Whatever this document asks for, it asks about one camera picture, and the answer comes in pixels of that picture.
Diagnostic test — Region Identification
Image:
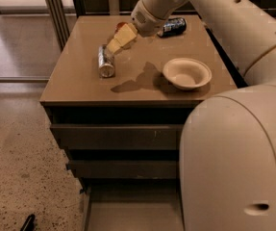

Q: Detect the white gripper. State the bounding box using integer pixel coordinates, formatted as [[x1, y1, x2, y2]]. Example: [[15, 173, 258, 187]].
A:
[[107, 0, 170, 55]]

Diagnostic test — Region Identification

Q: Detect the silver redbull can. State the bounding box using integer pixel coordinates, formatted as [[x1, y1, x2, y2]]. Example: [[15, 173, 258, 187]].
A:
[[98, 44, 115, 78]]

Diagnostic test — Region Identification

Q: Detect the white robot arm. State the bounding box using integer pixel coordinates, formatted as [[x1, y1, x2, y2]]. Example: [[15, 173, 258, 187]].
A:
[[131, 0, 276, 231]]

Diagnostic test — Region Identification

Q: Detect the orange soda can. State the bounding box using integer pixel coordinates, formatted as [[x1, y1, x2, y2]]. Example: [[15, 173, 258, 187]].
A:
[[114, 22, 128, 34]]

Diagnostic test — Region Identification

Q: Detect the blue pepsi can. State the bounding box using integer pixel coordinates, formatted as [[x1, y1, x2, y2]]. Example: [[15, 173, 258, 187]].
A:
[[157, 17, 187, 38]]

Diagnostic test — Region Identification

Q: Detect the grey drawer cabinet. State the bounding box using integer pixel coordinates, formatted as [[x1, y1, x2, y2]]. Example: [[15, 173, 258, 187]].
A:
[[40, 15, 236, 188]]

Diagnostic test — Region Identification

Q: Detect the grey top drawer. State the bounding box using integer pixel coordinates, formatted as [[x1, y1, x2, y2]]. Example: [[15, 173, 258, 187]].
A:
[[51, 124, 183, 150]]

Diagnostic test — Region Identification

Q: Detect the grey drawer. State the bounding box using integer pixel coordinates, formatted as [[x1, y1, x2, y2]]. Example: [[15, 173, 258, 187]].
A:
[[67, 160, 179, 179], [82, 183, 185, 231], [51, 124, 183, 150]]

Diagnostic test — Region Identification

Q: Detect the grey middle drawer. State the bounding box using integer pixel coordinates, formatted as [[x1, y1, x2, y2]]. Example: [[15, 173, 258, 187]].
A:
[[67, 160, 179, 179]]

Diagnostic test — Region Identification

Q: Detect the grey bottom drawer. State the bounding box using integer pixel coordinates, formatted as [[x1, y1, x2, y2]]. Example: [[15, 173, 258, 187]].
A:
[[82, 183, 185, 231]]

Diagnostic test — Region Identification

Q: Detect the white paper bowl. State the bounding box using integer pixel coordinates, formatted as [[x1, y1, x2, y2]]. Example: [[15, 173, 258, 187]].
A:
[[163, 58, 213, 90]]

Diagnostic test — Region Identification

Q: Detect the black object on floor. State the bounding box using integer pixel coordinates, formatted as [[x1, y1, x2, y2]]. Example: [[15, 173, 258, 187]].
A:
[[20, 214, 36, 231]]

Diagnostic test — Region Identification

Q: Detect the metal frame post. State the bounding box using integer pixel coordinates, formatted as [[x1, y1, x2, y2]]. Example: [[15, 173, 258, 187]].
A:
[[45, 0, 69, 51]]

